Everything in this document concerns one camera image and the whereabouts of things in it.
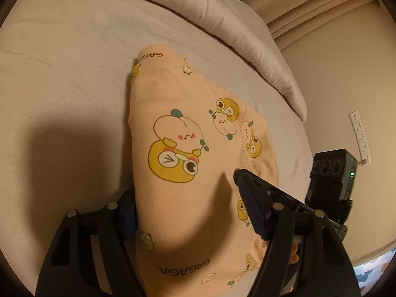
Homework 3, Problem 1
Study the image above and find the peach cartoon print shirt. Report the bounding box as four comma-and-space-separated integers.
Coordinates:
129, 46, 278, 296

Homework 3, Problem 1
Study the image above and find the right hand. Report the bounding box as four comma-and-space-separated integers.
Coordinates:
289, 241, 299, 264

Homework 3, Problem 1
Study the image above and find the colourful patterned floor mat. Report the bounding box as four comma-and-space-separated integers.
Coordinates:
354, 248, 395, 296

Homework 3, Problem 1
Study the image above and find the grey bed sheet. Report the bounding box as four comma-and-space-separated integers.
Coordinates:
1, 0, 311, 292

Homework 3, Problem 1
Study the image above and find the beige pink curtain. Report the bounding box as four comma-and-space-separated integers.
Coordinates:
244, 0, 379, 50

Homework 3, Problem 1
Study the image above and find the white fluffy duvet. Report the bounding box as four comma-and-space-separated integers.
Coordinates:
147, 0, 307, 121

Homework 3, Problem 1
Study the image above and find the black camera box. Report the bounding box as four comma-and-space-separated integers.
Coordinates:
305, 149, 357, 225

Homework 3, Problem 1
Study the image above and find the white wall socket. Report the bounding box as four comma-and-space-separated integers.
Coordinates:
348, 111, 371, 166

